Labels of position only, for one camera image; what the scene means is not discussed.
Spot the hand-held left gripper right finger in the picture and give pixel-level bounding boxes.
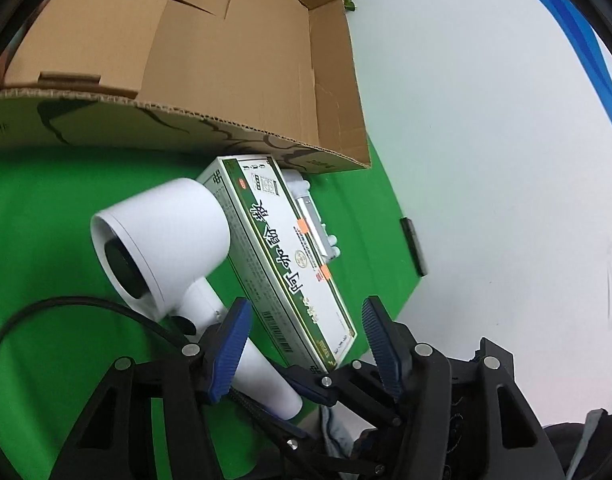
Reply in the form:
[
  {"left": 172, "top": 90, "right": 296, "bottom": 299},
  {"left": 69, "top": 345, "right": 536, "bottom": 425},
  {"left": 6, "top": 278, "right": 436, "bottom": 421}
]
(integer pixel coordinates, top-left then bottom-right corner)
[{"left": 361, "top": 296, "right": 569, "bottom": 480}]

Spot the white plastic tray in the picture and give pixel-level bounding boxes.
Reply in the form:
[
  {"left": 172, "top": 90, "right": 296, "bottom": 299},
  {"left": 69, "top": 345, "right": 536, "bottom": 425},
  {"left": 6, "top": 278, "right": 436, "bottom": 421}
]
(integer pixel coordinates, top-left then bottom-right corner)
[{"left": 278, "top": 169, "right": 343, "bottom": 265}]

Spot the large cardboard box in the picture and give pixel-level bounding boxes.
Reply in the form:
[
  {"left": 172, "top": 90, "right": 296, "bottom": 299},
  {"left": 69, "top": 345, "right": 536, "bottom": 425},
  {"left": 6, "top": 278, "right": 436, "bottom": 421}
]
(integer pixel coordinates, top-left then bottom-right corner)
[{"left": 0, "top": 0, "right": 373, "bottom": 175}]

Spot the grey cloth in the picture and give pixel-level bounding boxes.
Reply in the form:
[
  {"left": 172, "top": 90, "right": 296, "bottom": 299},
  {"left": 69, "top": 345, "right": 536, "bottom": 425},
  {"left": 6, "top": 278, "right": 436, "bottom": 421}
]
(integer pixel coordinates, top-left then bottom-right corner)
[{"left": 317, "top": 404, "right": 359, "bottom": 456}]

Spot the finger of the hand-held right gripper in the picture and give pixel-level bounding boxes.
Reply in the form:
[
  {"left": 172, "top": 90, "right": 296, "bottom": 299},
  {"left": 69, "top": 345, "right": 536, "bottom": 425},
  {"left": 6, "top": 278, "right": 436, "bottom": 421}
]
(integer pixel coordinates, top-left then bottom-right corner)
[
  {"left": 285, "top": 360, "right": 404, "bottom": 428},
  {"left": 231, "top": 390, "right": 354, "bottom": 480}
]

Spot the green tablecloth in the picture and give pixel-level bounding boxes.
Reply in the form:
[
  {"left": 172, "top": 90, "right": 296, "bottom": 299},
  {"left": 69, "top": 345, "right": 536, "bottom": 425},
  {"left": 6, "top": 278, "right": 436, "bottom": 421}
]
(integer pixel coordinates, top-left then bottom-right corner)
[{"left": 0, "top": 137, "right": 429, "bottom": 480}]

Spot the black hair dryer cable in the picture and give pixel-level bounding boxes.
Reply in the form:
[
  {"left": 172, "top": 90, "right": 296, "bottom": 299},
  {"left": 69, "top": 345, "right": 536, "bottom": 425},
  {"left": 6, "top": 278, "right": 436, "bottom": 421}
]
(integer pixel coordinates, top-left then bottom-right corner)
[{"left": 0, "top": 297, "right": 191, "bottom": 431}]

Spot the person's dark clothing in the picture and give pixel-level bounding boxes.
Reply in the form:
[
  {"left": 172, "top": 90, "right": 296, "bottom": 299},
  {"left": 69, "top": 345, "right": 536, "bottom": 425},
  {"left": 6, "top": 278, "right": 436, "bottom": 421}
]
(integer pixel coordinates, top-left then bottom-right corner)
[{"left": 541, "top": 407, "right": 612, "bottom": 480}]

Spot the blue floor tape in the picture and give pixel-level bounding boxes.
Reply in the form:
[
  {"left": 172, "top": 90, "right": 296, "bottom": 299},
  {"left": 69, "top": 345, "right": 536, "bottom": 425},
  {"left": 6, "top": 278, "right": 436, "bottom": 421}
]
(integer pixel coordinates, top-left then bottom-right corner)
[{"left": 491, "top": 0, "right": 612, "bottom": 146}]

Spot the black flat bar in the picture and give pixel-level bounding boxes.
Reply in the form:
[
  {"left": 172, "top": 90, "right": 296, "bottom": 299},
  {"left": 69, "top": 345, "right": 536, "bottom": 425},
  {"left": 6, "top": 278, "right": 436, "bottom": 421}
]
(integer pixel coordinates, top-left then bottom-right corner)
[{"left": 400, "top": 216, "right": 429, "bottom": 277}]

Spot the green and white medicine box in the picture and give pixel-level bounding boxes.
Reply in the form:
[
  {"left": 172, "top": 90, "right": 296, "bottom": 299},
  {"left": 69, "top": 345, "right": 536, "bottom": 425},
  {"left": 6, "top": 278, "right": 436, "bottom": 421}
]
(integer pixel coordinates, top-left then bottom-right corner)
[{"left": 196, "top": 155, "right": 359, "bottom": 375}]

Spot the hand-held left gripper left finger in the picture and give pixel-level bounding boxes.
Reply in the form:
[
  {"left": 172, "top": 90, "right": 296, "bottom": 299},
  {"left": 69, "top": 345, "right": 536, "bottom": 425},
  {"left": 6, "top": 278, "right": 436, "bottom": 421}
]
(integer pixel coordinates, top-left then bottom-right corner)
[{"left": 48, "top": 296, "right": 254, "bottom": 480}]

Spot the white hair dryer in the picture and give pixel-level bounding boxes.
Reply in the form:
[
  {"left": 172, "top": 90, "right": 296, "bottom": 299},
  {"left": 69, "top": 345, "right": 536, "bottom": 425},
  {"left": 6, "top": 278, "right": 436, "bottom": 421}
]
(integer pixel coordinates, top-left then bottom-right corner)
[{"left": 90, "top": 177, "right": 304, "bottom": 420}]

